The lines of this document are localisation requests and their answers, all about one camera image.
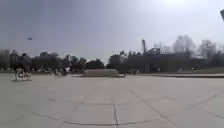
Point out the dark kite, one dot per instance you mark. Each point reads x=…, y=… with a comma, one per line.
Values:
x=30, y=38

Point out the low kerb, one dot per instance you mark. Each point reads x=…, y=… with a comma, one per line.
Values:
x=186, y=75

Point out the grass slope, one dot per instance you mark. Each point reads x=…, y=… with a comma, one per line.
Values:
x=210, y=70

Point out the grey paved plaza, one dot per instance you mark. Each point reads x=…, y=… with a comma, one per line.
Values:
x=100, y=96

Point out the dark building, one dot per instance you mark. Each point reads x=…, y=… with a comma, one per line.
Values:
x=166, y=61

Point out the tall dark tower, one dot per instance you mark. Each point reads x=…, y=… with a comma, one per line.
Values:
x=144, y=46

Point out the pale stone monument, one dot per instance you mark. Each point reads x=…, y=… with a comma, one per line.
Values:
x=100, y=72

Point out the row of trees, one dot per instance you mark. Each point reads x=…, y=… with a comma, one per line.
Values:
x=95, y=64

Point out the bare tree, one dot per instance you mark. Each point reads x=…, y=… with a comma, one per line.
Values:
x=184, y=44
x=207, y=49

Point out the dark planting bed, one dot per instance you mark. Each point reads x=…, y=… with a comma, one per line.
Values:
x=121, y=75

